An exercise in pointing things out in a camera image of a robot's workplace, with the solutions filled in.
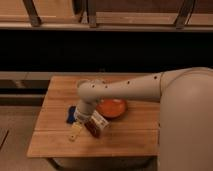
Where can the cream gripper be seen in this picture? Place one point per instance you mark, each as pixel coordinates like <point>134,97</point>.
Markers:
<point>75,130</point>

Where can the blue sponge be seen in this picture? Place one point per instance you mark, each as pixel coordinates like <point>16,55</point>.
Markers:
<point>71,118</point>

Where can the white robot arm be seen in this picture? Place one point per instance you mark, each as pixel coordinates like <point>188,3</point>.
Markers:
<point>185,124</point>

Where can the wooden table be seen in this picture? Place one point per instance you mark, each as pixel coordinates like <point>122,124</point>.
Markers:
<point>133,134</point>

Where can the orange bowl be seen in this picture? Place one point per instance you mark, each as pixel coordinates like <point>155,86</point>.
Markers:
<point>111,108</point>

